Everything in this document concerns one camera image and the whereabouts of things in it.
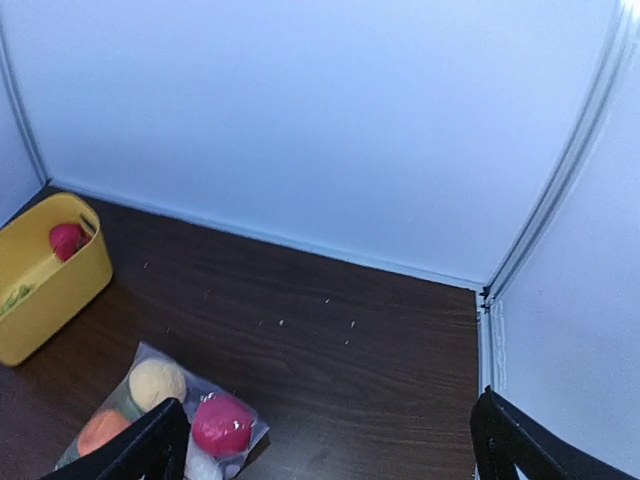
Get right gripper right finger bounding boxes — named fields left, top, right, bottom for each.
left=470, top=387, right=631, bottom=479

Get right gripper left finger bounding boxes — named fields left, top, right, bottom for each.
left=52, top=398, right=191, bottom=480

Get orange plush fruit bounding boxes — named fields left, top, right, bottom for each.
left=77, top=409, right=131, bottom=457

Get yellow plush burger bun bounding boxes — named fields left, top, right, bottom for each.
left=128, top=358, right=187, bottom=412

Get red plush apple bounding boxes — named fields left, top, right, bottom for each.
left=192, top=393, right=255, bottom=459

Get clear zip top bag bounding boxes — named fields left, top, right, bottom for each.
left=55, top=342, right=269, bottom=479

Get yellow plastic basket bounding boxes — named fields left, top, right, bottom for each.
left=1, top=193, right=113, bottom=367

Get green plush grapes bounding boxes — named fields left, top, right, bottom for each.
left=0, top=284, right=35, bottom=315

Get red plush tomato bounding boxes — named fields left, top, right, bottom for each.
left=49, top=223, right=92, bottom=262

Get left aluminium frame post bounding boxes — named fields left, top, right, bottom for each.
left=1, top=22, right=52, bottom=186

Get aluminium frame post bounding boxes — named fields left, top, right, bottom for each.
left=479, top=1, right=639, bottom=311
left=1, top=22, right=52, bottom=186

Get right aluminium frame post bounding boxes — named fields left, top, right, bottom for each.
left=479, top=1, right=639, bottom=311

